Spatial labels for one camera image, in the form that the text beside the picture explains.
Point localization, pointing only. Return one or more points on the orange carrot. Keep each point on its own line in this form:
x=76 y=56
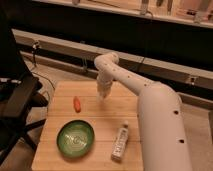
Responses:
x=77 y=104

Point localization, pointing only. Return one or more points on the green ceramic bowl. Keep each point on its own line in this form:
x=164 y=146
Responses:
x=75 y=139

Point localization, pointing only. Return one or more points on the white tube bottle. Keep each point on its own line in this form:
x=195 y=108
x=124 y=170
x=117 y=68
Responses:
x=120 y=142

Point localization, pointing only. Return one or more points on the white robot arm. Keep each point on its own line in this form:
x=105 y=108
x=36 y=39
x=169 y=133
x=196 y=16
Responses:
x=163 y=140

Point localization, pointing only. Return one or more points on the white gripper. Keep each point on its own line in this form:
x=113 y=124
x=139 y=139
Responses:
x=104 y=84

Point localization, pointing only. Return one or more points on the black office chair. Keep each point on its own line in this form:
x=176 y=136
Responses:
x=19 y=93

